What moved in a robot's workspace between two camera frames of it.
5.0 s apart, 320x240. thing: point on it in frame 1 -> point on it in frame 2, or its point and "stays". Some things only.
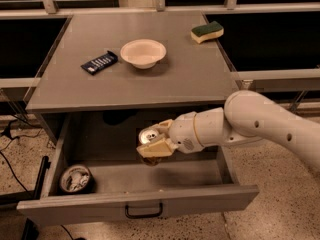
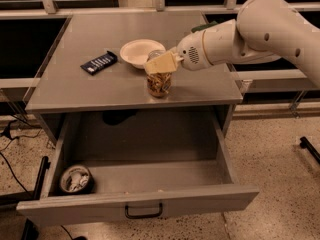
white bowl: (143, 54) stays
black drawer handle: (135, 216) stays
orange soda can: (149, 135) -> (158, 84)
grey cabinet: (130, 59) stays
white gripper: (182, 131) -> (190, 52)
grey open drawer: (124, 185) stays
